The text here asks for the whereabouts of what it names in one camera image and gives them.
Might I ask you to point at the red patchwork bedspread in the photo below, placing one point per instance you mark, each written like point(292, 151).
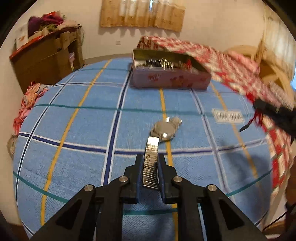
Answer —
point(239, 79)

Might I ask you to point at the cream wooden headboard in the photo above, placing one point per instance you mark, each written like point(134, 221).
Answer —
point(269, 72)

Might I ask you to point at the pink metal tin box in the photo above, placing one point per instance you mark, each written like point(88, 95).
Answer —
point(164, 69)

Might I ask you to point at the blue plaid tablecloth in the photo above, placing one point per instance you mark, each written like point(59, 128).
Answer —
point(90, 126)

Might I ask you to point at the white product box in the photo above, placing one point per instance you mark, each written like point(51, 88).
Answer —
point(22, 36)

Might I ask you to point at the clothes pile on desk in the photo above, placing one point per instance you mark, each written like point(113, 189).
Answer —
point(52, 21)

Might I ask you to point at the striped pillow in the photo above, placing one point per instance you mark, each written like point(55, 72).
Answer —
point(282, 96)

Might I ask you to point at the red string pendant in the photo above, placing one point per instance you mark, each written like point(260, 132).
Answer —
point(257, 119)

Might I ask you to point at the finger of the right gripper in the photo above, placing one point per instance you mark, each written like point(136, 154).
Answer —
point(283, 117)

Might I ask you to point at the beige side curtain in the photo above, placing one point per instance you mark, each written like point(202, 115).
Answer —
point(277, 45)

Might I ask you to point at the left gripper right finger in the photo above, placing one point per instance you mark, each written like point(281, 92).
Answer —
point(204, 213)

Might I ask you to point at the beige window curtain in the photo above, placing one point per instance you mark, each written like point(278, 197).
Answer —
point(167, 15)

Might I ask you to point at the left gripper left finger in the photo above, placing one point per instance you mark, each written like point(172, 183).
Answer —
point(95, 213)

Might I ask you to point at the clothes pile on floor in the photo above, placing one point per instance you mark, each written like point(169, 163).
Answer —
point(34, 92)

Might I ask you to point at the red book on desk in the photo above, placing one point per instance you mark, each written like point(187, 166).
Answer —
point(25, 47)

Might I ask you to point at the pink pillow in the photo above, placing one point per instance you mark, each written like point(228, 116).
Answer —
point(250, 64)

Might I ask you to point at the wooden desk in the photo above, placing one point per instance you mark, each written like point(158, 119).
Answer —
point(50, 60)

